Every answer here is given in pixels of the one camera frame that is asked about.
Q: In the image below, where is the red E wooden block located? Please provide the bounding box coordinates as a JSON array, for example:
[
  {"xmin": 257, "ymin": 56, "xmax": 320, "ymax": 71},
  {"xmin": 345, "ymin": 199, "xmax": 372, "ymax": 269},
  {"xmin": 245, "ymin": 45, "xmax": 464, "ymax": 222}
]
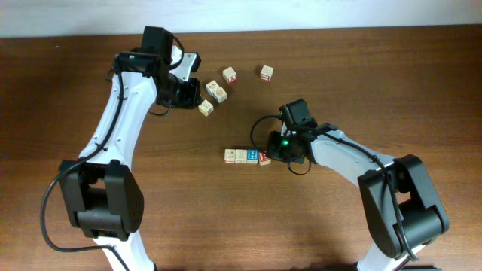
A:
[{"xmin": 258, "ymin": 151, "xmax": 271, "ymax": 166}]

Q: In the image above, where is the blue H wooden block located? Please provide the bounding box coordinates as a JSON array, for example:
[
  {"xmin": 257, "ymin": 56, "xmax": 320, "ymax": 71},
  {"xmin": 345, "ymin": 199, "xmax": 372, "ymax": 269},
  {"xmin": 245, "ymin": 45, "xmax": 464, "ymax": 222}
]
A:
[{"xmin": 246, "ymin": 149, "xmax": 259, "ymax": 164}]

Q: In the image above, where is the green R wooden block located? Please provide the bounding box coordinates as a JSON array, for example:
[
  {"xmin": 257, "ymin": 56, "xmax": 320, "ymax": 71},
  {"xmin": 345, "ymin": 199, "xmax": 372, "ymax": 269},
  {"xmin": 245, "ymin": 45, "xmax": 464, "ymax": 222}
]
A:
[{"xmin": 235, "ymin": 149, "xmax": 248, "ymax": 163}]

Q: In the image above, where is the wooden block red side drawing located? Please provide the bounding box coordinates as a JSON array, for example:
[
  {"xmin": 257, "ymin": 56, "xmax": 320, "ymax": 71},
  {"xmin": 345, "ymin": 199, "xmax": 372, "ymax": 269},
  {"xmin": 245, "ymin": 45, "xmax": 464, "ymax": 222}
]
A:
[{"xmin": 224, "ymin": 149, "xmax": 236, "ymax": 163}]

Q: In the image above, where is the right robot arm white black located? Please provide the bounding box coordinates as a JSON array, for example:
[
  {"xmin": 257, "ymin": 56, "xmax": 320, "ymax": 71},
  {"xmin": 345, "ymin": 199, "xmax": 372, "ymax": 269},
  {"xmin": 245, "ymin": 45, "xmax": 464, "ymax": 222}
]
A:
[{"xmin": 266, "ymin": 99, "xmax": 450, "ymax": 270}]

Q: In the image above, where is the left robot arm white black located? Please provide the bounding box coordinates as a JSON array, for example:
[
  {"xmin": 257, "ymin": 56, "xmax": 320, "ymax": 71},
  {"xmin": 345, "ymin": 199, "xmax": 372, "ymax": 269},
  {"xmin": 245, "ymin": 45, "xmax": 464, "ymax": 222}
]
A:
[{"xmin": 54, "ymin": 26, "xmax": 202, "ymax": 270}]

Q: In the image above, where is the plain wooden block bird drawing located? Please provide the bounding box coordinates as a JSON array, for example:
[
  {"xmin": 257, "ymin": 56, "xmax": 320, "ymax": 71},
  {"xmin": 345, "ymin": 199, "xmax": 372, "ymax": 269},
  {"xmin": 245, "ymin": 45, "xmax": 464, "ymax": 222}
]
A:
[{"xmin": 198, "ymin": 100, "xmax": 214, "ymax": 117}]

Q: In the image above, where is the plain wooden block with blue side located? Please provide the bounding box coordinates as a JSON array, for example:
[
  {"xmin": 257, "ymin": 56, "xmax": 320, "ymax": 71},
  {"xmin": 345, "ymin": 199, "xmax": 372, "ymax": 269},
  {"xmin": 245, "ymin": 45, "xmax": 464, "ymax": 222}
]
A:
[{"xmin": 206, "ymin": 81, "xmax": 220, "ymax": 96}]

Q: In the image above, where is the plain wooden block drawing top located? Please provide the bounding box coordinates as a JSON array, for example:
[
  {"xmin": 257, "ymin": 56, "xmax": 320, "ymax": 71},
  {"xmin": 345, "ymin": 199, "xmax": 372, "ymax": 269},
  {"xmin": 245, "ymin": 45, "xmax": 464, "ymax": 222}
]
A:
[{"xmin": 212, "ymin": 87, "xmax": 227, "ymax": 103}]

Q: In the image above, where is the red Y wooden block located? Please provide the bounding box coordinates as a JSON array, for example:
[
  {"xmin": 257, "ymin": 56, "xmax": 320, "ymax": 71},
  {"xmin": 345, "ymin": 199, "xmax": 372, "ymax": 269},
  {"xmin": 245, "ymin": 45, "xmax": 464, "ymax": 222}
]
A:
[{"xmin": 222, "ymin": 66, "xmax": 237, "ymax": 84}]

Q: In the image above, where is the red I wooden block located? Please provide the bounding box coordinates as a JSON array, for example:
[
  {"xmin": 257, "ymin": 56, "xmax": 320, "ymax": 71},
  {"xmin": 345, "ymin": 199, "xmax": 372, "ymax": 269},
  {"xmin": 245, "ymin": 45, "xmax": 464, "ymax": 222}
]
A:
[{"xmin": 260, "ymin": 65, "xmax": 273, "ymax": 81}]

